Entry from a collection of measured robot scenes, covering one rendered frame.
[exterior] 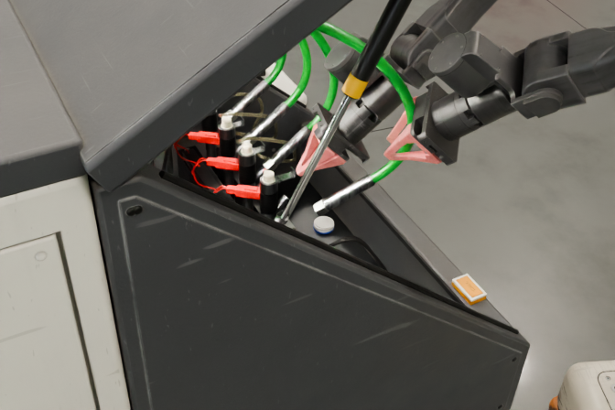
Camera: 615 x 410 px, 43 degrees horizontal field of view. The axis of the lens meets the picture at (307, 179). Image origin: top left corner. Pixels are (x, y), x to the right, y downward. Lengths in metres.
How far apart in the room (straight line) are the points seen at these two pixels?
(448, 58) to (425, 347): 0.37
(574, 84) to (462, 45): 0.13
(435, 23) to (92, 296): 0.66
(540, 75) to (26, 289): 0.59
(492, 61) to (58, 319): 0.55
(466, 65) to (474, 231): 1.92
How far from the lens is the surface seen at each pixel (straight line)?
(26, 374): 0.76
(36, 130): 0.63
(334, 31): 0.97
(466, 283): 1.26
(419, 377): 1.09
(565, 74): 0.93
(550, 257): 2.81
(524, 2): 4.48
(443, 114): 1.02
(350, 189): 1.12
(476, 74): 0.95
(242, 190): 1.21
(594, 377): 2.12
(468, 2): 1.18
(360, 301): 0.89
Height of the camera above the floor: 1.85
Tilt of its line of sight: 38 degrees down
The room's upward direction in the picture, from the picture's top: 2 degrees clockwise
